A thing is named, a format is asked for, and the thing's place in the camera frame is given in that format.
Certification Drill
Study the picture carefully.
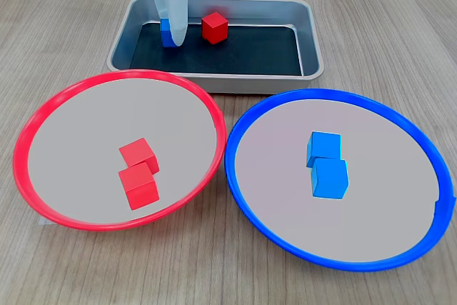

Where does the black mat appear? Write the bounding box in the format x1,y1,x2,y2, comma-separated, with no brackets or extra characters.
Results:
129,21,303,78

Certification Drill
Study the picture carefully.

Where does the red cube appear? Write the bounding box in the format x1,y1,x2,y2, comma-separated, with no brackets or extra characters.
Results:
201,11,229,46
118,161,160,211
118,137,160,175

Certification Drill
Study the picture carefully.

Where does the white plate red rim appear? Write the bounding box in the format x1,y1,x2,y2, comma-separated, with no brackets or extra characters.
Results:
12,69,228,232

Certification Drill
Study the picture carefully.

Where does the steel tray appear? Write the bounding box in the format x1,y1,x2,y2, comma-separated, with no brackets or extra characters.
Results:
106,0,325,95

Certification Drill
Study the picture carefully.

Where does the blue cube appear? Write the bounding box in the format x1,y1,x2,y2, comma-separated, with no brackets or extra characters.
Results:
306,131,342,169
310,159,349,200
159,18,179,49

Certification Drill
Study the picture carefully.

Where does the white plate blue rim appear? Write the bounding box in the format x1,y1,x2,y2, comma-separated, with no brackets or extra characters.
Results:
224,88,457,272

